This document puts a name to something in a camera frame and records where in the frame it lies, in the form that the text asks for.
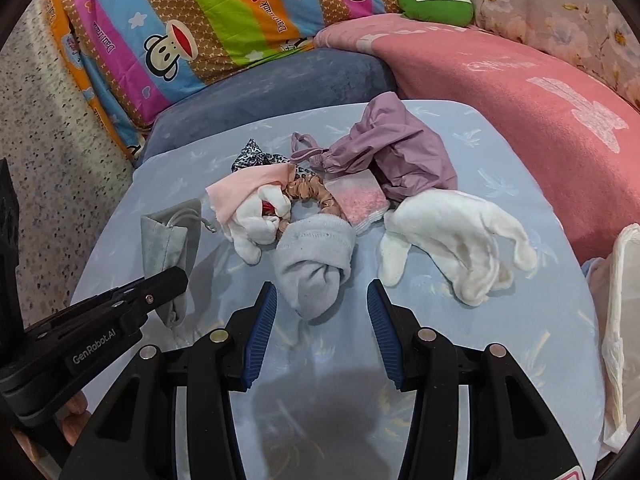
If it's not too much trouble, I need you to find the grey face mask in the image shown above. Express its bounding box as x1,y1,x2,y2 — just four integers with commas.
139,197,219,330

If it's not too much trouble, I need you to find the white fluffy glove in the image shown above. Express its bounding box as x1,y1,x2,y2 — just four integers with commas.
378,188,538,307

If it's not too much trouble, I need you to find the grey sock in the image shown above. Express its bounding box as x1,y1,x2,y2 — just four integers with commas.
272,214,356,322

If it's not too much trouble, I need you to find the pink and white sock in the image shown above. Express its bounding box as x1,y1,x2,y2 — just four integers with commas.
206,162,295,266

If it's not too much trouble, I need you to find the pink beads plastic bag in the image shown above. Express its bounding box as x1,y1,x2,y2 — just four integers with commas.
324,169,390,235

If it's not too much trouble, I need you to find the black white patterned scrunchie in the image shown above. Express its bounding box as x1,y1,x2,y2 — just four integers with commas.
231,139,322,182

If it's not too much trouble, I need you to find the brown satin scrunchie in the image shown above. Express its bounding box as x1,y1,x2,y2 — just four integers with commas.
277,176,344,237

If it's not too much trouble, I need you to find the mauve drawstring pouch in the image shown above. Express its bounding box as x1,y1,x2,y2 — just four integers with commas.
291,92,458,203

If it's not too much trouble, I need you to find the white trash bag bin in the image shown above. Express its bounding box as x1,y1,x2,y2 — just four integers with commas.
582,223,640,453

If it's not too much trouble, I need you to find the person's left hand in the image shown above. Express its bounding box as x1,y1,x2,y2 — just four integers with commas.
11,391,91,467

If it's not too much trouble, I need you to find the pink fleece blanket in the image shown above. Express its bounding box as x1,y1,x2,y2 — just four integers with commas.
314,14,639,261

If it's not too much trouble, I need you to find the colourful monkey print pillow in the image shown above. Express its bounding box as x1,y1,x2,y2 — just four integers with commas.
40,0,398,162

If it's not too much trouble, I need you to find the dark blue velvet pillow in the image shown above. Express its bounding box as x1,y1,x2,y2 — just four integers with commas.
140,48,397,162

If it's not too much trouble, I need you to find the grey floral quilt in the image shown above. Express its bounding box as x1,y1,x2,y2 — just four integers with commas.
472,0,639,107

